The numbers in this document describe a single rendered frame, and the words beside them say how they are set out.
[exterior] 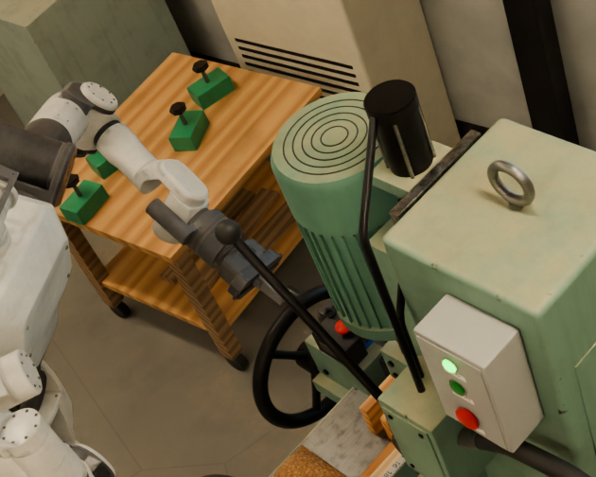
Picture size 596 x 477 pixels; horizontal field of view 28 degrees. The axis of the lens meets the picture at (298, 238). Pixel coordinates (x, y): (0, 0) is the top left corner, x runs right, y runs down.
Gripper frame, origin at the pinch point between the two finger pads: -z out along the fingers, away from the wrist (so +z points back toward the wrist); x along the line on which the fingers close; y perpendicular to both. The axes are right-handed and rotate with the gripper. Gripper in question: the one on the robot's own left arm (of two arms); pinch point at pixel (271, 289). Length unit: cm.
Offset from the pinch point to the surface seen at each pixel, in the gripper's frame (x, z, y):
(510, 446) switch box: 40, -48, 65
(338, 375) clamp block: 8.7, -20.5, 6.5
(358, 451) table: 19.0, -32.0, 9.3
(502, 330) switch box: 39, -40, 78
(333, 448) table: 20.1, -28.5, 6.9
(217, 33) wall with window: -142, 112, -110
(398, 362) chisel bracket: 14.8, -28.8, 28.6
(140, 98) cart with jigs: -75, 90, -80
